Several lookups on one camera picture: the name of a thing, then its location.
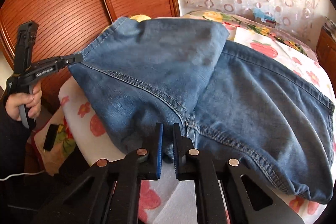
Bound yellow plush toy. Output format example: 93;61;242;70
129;14;153;23

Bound white strawberry print sheet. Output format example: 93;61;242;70
56;27;336;224

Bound blue denim pants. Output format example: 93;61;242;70
68;16;336;205

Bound cardboard box with blue contents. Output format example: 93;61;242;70
253;8;277;29

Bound long wooden cabinet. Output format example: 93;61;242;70
315;27;336;67

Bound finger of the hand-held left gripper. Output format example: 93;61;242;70
54;53;84;69

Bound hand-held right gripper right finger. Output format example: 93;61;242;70
172;123;279;224

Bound person's left forearm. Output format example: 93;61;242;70
0;102;36;180

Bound floral blanket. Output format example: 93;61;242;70
29;10;317;177

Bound white cable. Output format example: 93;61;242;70
0;170;45;181

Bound person's left hand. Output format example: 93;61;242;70
5;81;43;122

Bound stack of papers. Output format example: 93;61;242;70
323;17;336;36

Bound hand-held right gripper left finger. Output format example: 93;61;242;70
30;123;164;224

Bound black rectangular block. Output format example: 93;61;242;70
43;124;61;152

